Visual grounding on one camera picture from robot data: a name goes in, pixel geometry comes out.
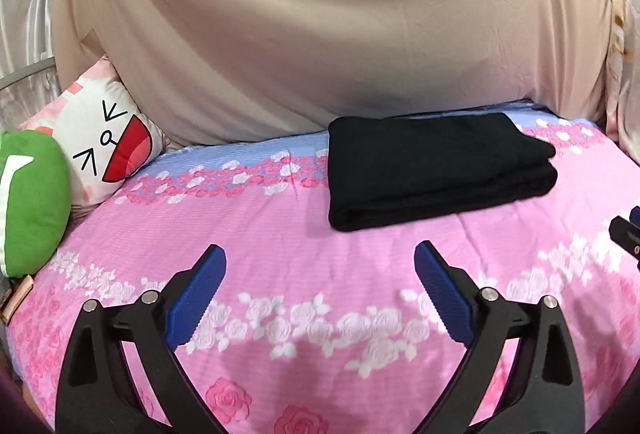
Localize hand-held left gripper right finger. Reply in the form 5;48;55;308
414;240;586;434

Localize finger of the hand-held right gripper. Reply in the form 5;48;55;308
609;206;640;272

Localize black pants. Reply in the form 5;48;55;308
327;112;559;233

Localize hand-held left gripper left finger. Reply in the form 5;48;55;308
56;244;228;434

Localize beige cloth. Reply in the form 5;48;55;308
50;0;618;147

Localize brown strap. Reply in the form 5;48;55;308
0;275;35;325

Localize pink floral bedsheet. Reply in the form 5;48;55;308
7;101;640;434

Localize green pillow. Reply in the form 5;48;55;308
0;130;72;279

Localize metal bed rail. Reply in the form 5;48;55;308
0;58;58;89

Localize pale floral cloth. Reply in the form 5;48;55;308
602;0;640;149

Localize white cartoon face pillow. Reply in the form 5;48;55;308
20;56;168;207

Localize silver curtain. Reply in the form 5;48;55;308
0;0;66;135

